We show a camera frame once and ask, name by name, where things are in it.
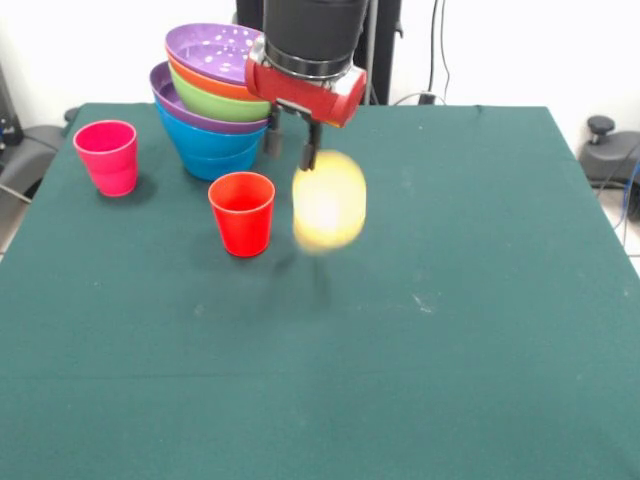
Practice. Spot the green plastic bowl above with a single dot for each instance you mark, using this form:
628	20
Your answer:
215	102

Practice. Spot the yellow plastic cup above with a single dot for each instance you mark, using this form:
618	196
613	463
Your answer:
330	200

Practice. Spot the dark green tablecloth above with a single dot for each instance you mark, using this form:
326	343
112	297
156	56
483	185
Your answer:
350	325

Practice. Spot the pink plastic cup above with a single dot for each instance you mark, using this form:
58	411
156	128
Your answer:
107	160

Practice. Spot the small teal plastic bowl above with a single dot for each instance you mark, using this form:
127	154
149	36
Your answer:
220	170

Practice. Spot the grey equipment base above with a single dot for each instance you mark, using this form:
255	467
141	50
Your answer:
30	150

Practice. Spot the large blue plastic bowl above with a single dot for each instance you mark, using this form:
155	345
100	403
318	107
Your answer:
210	142

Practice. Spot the purple plastic bowl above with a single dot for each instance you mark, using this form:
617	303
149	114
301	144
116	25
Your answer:
165	95
210	47

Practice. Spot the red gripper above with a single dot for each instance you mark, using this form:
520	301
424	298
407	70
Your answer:
300	95

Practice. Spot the red plastic cup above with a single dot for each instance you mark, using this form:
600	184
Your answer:
245	225

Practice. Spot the orange plastic bowl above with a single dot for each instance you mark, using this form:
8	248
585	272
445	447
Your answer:
220	85

